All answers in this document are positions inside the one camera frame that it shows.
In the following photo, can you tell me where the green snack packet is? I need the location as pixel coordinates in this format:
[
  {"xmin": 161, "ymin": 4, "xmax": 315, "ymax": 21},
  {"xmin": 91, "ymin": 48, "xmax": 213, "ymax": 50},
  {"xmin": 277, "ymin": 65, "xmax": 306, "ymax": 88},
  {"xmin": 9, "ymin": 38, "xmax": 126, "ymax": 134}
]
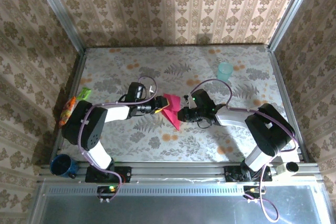
[{"xmin": 78, "ymin": 87, "xmax": 92, "ymax": 101}]

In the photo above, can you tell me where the small black cylinder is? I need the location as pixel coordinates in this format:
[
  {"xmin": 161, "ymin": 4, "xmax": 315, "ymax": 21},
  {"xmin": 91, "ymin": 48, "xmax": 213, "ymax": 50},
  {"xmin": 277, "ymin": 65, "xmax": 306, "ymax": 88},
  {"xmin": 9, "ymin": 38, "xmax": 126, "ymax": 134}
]
[{"xmin": 286, "ymin": 161, "xmax": 300, "ymax": 175}]

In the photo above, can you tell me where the blue mug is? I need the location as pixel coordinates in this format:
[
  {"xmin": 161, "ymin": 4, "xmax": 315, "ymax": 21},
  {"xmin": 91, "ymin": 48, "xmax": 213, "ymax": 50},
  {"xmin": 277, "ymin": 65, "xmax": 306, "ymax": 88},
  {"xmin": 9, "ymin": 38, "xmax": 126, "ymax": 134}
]
[{"xmin": 49, "ymin": 154, "xmax": 79, "ymax": 179}]

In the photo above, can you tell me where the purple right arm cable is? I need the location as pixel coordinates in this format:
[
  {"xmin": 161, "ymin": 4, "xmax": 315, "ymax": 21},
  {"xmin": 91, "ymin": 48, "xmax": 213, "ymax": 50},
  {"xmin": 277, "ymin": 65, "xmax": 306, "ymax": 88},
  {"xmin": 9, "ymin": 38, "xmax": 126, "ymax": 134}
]
[{"xmin": 193, "ymin": 79, "xmax": 299, "ymax": 222}]

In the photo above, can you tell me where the small circuit board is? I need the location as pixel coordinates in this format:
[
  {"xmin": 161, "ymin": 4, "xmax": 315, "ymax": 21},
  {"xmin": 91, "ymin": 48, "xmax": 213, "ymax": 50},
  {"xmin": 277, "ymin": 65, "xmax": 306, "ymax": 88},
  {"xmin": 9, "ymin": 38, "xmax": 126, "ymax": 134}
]
[
  {"xmin": 96, "ymin": 185, "xmax": 118, "ymax": 200},
  {"xmin": 243, "ymin": 185, "xmax": 266, "ymax": 200}
]

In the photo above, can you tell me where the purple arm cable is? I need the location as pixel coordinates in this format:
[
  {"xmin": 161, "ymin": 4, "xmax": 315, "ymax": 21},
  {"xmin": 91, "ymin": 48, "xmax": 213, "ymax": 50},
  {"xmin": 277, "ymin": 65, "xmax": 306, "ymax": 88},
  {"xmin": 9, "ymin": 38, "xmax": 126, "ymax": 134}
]
[
  {"xmin": 77, "ymin": 76, "xmax": 158, "ymax": 204},
  {"xmin": 193, "ymin": 79, "xmax": 299, "ymax": 222}
]

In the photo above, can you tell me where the pink paper sheet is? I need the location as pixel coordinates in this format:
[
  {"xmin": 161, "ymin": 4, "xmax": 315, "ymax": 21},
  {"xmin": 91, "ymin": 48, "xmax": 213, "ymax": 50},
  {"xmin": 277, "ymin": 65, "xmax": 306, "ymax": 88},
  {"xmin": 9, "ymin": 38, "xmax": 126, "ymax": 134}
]
[{"xmin": 161, "ymin": 93, "xmax": 183, "ymax": 131}]

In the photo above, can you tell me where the long aluminium base rail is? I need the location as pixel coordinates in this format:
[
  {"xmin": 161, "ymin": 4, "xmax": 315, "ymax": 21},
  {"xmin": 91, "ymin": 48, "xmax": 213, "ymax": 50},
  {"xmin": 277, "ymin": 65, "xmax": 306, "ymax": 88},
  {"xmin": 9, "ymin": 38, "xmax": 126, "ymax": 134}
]
[{"xmin": 39, "ymin": 161, "xmax": 321, "ymax": 183}]

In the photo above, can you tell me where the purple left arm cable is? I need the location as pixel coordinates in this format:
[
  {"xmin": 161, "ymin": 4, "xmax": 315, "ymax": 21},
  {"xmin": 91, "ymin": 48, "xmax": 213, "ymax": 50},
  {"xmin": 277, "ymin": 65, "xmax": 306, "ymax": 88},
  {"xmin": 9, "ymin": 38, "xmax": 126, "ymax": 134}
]
[{"xmin": 77, "ymin": 76, "xmax": 158, "ymax": 204}]

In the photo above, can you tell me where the orange snack packet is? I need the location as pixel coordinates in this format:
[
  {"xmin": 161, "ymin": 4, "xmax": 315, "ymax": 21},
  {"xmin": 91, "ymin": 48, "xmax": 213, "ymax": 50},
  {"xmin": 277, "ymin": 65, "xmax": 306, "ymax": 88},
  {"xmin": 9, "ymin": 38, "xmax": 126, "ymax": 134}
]
[{"xmin": 58, "ymin": 96, "xmax": 77, "ymax": 128}]

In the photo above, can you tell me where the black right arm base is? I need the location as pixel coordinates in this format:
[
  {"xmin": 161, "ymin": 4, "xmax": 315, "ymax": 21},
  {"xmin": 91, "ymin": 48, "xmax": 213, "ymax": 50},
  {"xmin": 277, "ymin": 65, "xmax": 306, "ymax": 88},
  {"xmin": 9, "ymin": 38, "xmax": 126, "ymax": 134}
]
[{"xmin": 224, "ymin": 165, "xmax": 273, "ymax": 183}]

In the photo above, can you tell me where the floral table cloth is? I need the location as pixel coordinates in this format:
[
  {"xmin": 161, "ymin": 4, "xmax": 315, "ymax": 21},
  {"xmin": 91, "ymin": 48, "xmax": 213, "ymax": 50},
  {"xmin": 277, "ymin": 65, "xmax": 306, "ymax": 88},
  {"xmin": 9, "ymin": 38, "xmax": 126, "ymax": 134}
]
[{"xmin": 56, "ymin": 45, "xmax": 302, "ymax": 163}]

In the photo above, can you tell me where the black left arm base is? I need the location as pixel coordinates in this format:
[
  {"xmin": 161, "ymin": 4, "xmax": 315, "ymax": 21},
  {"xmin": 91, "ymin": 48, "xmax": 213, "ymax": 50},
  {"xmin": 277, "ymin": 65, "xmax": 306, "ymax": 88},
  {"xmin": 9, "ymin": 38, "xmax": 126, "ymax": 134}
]
[{"xmin": 85, "ymin": 165, "xmax": 132, "ymax": 183}]

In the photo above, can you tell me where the aluminium corner post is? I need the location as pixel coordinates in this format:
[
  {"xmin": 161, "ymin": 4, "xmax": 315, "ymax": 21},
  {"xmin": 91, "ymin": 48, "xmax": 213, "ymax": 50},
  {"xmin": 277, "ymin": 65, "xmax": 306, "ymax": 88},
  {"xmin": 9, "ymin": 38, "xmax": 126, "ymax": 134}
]
[
  {"xmin": 267, "ymin": 0, "xmax": 316, "ymax": 51},
  {"xmin": 30, "ymin": 0, "xmax": 87, "ymax": 55}
]

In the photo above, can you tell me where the teal plastic cup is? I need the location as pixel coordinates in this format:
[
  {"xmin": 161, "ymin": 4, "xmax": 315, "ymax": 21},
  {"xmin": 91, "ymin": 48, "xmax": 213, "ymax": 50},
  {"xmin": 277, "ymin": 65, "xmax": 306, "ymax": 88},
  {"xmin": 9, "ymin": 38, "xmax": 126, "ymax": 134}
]
[{"xmin": 216, "ymin": 62, "xmax": 234, "ymax": 83}]

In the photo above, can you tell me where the aluminium side rail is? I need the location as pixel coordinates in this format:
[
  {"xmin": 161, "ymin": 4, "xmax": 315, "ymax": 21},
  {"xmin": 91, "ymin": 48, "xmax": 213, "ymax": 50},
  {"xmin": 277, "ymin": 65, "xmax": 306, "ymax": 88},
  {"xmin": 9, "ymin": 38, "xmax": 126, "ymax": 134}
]
[
  {"xmin": 267, "ymin": 47, "xmax": 310, "ymax": 163},
  {"xmin": 50, "ymin": 49, "xmax": 88, "ymax": 166}
]

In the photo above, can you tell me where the grey metal panel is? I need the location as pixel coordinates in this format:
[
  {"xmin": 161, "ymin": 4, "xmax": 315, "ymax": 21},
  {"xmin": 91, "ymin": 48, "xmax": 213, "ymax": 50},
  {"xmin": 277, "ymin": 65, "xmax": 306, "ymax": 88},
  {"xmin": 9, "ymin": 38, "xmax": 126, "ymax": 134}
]
[{"xmin": 27, "ymin": 178, "xmax": 332, "ymax": 224}]

